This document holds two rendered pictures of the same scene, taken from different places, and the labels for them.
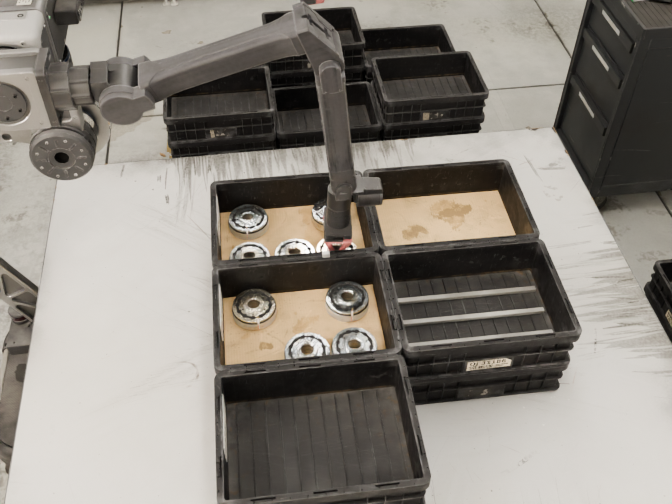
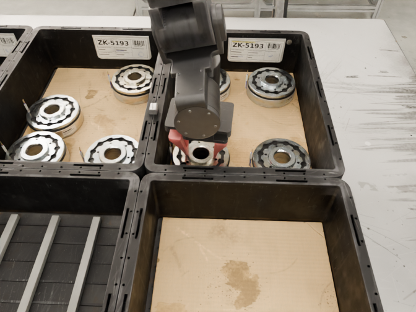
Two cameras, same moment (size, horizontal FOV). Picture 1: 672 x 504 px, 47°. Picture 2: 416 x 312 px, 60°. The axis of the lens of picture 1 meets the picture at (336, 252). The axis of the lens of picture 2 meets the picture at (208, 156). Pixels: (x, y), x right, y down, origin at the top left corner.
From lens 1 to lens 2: 173 cm
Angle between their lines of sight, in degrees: 61
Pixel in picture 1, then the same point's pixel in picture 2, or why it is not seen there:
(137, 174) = (385, 59)
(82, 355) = not seen: hidden behind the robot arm
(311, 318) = (110, 130)
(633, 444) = not seen: outside the picture
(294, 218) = (281, 132)
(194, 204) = (346, 94)
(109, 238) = not seen: hidden behind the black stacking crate
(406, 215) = (285, 278)
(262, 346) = (91, 91)
